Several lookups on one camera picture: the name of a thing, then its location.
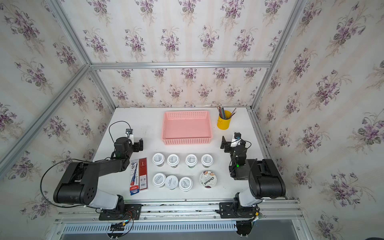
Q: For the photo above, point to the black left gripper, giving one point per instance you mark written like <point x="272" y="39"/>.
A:
<point x="136" y="149"/>

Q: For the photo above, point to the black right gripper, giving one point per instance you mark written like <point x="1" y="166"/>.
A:
<point x="228" y="145"/>

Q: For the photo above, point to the yogurt bottle row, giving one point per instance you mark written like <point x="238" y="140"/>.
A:
<point x="191" y="160"/>
<point x="159" y="180"/>
<point x="173" y="160"/>
<point x="207" y="160"/>
<point x="158" y="159"/>
<point x="185" y="184"/>
<point x="172" y="182"/>

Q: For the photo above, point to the pink plastic basket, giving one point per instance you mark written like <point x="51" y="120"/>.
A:
<point x="187" y="128"/>

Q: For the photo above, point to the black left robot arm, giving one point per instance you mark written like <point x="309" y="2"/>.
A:
<point x="79" y="183"/>

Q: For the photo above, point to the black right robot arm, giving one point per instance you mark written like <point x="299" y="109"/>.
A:
<point x="264" y="179"/>

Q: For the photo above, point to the wide Chobani yogurt cup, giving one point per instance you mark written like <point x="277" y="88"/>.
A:
<point x="208" y="179"/>

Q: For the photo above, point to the yellow pencil cup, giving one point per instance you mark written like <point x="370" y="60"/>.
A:
<point x="224" y="124"/>

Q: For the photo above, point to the red pencil box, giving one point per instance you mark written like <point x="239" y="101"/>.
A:
<point x="143" y="174"/>

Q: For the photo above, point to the pencils in cup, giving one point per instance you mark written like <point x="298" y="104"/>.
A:
<point x="222" y="112"/>

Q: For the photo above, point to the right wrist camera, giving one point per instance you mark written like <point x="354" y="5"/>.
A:
<point x="237" y="140"/>

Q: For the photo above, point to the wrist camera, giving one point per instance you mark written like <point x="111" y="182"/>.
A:
<point x="129" y="133"/>
<point x="237" y="140"/>

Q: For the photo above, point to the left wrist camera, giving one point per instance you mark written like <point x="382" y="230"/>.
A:
<point x="129" y="133"/>

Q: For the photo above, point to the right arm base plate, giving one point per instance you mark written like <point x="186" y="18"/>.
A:
<point x="231" y="210"/>

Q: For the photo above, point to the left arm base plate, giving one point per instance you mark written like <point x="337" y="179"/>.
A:
<point x="129" y="211"/>

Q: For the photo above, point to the aluminium mounting rail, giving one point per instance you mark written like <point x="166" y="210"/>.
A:
<point x="185" y="211"/>

